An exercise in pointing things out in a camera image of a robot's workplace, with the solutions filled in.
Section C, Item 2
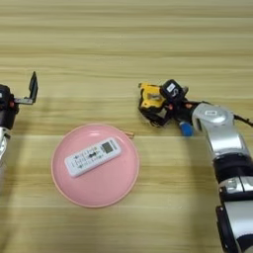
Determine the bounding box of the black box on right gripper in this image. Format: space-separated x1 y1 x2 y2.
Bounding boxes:
159 78 186 103

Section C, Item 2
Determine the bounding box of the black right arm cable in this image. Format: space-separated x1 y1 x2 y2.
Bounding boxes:
232 114 253 128

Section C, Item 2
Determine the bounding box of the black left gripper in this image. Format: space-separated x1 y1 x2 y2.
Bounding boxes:
0 71 40 130

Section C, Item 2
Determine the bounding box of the yellow black tape measure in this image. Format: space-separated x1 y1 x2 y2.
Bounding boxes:
137 82 169 127

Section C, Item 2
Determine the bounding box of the white remote control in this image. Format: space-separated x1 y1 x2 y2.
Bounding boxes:
63 136 123 178

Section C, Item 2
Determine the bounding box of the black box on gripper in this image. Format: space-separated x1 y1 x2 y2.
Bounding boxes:
0 83 12 103
159 78 186 103

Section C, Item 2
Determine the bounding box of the pink round plate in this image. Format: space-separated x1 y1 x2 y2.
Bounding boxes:
50 123 140 209

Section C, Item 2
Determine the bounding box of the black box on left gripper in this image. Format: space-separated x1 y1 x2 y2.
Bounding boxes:
0 83 12 103

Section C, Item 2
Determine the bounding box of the blue tube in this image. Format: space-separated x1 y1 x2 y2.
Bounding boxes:
179 121 195 137

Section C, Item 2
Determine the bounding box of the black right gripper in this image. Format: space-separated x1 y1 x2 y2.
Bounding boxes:
141 98 201 128

